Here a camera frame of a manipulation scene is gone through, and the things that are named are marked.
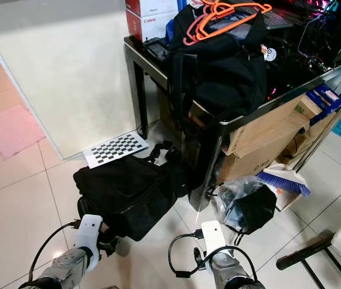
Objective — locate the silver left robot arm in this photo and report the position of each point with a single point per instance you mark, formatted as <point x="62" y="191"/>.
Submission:
<point x="62" y="271"/>

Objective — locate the black duffel bag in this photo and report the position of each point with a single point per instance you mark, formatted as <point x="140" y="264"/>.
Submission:
<point x="125" y="192"/>

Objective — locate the black white checkerboard sheet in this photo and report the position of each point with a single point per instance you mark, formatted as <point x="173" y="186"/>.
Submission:
<point x="116" y="150"/>

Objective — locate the clear plastic bag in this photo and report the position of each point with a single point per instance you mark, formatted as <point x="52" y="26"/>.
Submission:
<point x="251" y="208"/>

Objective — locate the dark glass table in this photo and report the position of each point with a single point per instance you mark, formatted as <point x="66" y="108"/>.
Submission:
<point x="139" y="96"/>

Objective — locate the white broom blue bristles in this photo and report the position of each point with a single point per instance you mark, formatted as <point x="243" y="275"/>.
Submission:
<point x="283" y="179"/>

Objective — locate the large brown cardboard box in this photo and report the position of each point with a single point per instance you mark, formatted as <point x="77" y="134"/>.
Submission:
<point x="263" y="138"/>

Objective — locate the black device with screen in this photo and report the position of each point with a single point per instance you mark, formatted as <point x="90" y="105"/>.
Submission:
<point x="158" y="50"/>

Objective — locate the black backpack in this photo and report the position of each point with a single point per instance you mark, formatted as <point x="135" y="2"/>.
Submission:
<point x="224" y="72"/>

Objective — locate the red white Canon box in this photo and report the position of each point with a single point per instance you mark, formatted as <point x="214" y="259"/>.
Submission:
<point x="149" y="27"/>

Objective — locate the red white carton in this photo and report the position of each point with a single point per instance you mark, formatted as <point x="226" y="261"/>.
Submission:
<point x="152" y="6"/>

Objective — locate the orange plastic hangers bunch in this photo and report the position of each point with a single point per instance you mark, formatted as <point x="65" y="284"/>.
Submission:
<point x="218" y="8"/>

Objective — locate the blue printed box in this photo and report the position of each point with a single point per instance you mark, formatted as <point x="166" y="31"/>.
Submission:
<point x="325" y="99"/>

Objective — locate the black computer hardware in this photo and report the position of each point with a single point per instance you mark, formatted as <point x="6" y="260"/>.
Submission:
<point x="314" y="36"/>

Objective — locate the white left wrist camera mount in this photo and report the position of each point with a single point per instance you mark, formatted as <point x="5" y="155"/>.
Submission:
<point x="91" y="232"/>

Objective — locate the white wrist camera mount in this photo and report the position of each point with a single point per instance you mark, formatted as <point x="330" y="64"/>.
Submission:
<point x="91" y="232"/>
<point x="213" y="236"/>

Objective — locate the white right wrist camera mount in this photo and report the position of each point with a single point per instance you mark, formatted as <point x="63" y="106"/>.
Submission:
<point x="213" y="236"/>

